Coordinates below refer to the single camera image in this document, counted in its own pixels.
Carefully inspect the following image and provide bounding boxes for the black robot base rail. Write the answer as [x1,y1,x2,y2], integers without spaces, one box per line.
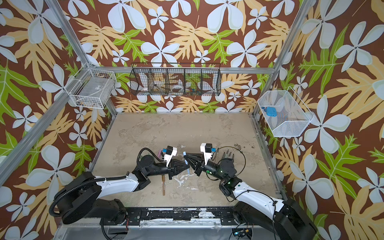
[104,206,259,227]

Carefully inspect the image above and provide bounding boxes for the grey blue pen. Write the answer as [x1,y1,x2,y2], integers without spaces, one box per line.
[183,152,190,175]

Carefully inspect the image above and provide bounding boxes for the small green circuit board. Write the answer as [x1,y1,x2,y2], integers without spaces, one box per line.
[232,228,253,240]

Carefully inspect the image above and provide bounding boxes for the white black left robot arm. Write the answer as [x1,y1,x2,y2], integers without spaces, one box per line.
[49,155,189,225]

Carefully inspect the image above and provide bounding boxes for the black camera cable right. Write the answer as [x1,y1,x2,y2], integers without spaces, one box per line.
[214,146,247,178]

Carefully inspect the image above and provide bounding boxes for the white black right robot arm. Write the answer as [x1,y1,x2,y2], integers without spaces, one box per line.
[184,154,318,240]

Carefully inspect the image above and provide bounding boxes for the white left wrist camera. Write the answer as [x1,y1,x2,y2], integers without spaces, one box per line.
[163,146,177,167]

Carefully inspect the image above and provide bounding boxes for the white mesh basket right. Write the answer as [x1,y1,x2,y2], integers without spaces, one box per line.
[258,88,315,138]

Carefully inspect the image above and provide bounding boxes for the black wire basket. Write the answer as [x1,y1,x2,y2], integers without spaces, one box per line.
[128,63,222,96]

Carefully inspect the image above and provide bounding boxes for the blue object in basket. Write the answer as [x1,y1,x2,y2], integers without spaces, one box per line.
[262,107,278,117]

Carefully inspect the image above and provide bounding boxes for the white wire basket left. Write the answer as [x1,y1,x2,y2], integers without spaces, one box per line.
[67,69,117,109]

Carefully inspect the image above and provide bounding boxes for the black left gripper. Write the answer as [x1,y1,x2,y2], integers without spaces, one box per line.
[146,158,190,181]

